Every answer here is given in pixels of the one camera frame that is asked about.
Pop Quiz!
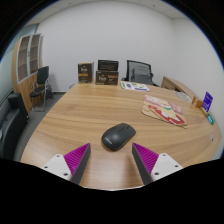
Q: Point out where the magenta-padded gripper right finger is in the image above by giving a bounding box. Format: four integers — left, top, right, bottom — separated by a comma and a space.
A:
131, 142, 184, 185

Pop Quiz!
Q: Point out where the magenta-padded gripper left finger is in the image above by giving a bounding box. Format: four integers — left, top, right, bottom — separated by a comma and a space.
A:
40, 142, 92, 185

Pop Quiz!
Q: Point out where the black computer mouse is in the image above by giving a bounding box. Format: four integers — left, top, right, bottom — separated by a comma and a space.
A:
101, 122, 137, 152

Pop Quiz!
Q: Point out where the cartoon-print mouse pad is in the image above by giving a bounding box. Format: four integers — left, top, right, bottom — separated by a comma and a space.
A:
141, 94, 188, 129

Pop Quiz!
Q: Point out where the black sofa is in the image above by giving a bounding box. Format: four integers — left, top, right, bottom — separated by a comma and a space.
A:
0, 92, 30, 161

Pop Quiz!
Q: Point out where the small green box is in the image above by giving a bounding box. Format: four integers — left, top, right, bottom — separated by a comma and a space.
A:
206, 113, 216, 126

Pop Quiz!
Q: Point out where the small orange box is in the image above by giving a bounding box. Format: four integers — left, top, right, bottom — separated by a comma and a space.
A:
191, 96, 204, 109

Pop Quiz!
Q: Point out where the round grey disc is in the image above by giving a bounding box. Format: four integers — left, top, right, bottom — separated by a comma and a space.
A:
175, 91, 193, 103

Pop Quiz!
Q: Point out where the purple standing card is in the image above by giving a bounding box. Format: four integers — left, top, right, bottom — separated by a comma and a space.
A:
201, 91, 214, 113

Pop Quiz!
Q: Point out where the wooden side desk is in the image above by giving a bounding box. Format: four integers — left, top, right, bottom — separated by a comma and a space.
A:
160, 76, 201, 101

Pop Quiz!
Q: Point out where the white printed paper sheet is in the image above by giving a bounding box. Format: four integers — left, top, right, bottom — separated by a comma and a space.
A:
120, 80, 150, 92

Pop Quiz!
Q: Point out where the wooden shelf cabinet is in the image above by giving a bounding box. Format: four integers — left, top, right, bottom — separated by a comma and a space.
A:
11, 33, 44, 114

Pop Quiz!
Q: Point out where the black visitor chair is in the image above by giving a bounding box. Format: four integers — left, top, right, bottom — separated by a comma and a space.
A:
29, 65, 54, 113

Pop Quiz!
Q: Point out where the grey mesh office chair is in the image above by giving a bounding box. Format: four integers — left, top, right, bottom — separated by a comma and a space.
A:
121, 59, 159, 87

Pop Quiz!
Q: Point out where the tall brown cardboard box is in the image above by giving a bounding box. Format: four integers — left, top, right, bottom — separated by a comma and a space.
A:
77, 62, 95, 84

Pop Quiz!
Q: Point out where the wide brown cardboard box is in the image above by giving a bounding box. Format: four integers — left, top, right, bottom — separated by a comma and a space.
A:
95, 70, 120, 86

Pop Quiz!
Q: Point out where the black cardboard box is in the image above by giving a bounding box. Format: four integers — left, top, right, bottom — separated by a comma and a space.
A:
97, 59, 120, 72

